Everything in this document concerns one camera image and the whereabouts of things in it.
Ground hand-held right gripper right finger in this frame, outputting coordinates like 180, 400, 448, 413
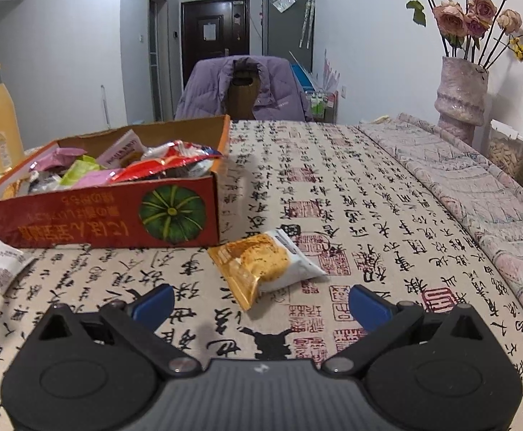
322, 284, 498, 378

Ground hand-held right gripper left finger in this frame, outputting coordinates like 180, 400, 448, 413
37, 284, 202, 375

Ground orange cardboard box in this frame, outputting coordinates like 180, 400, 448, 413
0, 114, 231, 249

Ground gold and white snack packet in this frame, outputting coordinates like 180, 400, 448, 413
208, 229, 329, 311

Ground red snack packet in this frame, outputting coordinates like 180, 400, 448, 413
109, 140, 224, 183

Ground green and white snack packet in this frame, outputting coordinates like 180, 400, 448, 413
59, 159, 105, 187

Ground pink and white snack packet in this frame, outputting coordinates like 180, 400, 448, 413
95, 129, 148, 167

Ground silver snack packet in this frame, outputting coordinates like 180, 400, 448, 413
3, 175, 65, 198

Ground mauve snack packet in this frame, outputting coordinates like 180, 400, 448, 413
30, 147, 87, 171

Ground pink quilted cloth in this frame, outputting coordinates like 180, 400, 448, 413
358, 112, 523, 319

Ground clear jar of nuts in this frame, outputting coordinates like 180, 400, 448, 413
486, 119, 523, 187

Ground purple padded jacket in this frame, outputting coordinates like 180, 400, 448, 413
175, 55, 313, 122

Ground wooden chair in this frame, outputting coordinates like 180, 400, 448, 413
228, 65, 263, 121

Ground pink textured vase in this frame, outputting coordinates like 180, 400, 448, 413
434, 56, 490, 147

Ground pale pink rack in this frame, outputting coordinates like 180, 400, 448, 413
322, 49, 343, 95

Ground blue box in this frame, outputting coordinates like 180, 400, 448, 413
288, 51, 317, 96

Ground grey interior door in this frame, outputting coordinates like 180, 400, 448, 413
148, 0, 173, 122

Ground dark brown entrance door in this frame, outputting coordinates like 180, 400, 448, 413
181, 0, 250, 95

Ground grey refrigerator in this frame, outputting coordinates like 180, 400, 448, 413
261, 0, 316, 73

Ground white folded umbrella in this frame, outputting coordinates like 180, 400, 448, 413
298, 0, 316, 49

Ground dried pink roses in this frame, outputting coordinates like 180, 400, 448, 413
389, 0, 523, 102

